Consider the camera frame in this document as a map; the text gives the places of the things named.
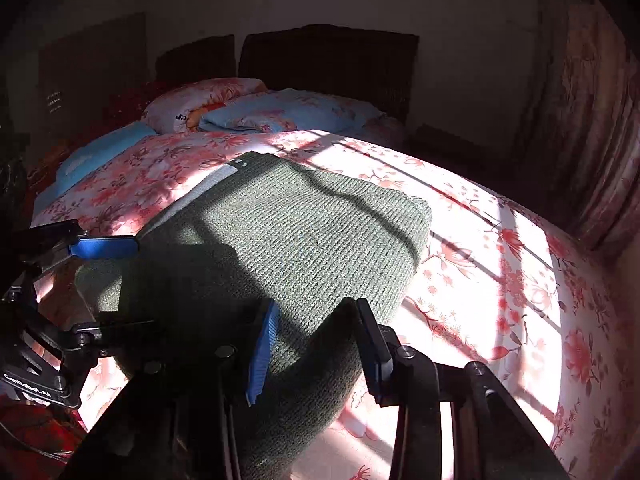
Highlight dark wooden headboard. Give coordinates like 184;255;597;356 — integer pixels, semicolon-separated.
155;24;420;122

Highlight green and white knit sweater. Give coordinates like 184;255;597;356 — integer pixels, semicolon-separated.
75;152;432;479

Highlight light blue pillow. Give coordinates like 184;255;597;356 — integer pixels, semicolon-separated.
34;122;156;216

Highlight dark wooden door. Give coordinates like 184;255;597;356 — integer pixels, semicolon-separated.
38;12;148;139

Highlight pink floral curtain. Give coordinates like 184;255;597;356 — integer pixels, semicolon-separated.
512;0;639;259

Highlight blue floral folded quilt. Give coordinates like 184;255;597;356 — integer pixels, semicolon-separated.
198;89;384;133

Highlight pink floral pillow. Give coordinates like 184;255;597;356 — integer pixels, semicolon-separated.
141;77;267;134

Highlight pink floral bed sheet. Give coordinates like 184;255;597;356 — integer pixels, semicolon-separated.
34;131;637;479

